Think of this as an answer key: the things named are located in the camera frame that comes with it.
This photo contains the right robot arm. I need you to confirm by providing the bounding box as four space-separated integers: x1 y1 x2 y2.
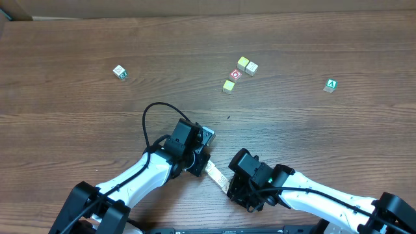
227 162 415 233

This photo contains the white block with brush picture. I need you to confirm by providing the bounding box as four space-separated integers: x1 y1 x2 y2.
222 183 229 194

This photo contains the block with green side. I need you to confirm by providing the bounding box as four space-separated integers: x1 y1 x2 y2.
113 65 127 80

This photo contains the white patterned block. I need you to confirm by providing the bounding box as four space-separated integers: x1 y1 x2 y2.
205 160 216 174

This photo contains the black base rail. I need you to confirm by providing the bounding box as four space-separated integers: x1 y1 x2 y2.
144 224 324 234

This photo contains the yellow block upper cluster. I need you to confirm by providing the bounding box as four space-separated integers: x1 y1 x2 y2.
237 57 250 71

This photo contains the yellow block cluster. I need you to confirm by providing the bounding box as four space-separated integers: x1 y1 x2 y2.
237 57 250 71
222 80 235 94

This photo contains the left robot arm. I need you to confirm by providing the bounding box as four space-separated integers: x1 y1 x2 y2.
49 148 211 234

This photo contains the red circle block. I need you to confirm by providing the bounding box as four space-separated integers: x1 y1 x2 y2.
229 69 242 83

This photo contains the block with blue side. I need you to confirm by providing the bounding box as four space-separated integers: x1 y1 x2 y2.
215 174 228 188

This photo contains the yellow block lower cluster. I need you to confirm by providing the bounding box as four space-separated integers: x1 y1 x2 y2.
222 80 235 94

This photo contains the white block upper cluster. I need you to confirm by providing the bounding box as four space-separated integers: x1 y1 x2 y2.
245 61 258 76

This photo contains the green letter block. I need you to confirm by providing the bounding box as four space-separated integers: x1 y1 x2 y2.
323 79 338 93

